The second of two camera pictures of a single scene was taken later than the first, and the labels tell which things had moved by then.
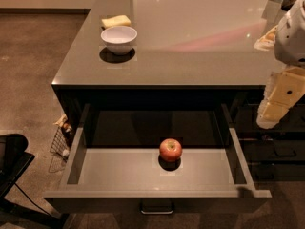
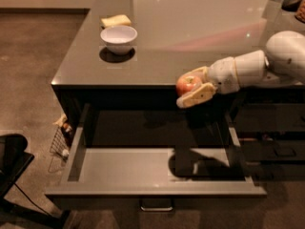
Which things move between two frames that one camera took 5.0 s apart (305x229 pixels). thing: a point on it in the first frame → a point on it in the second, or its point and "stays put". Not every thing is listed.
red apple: (170, 150) → (186, 83)
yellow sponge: (114, 21) stays put
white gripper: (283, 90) → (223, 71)
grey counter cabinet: (182, 46) stays put
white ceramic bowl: (119, 39) stays put
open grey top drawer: (114, 157) stays put
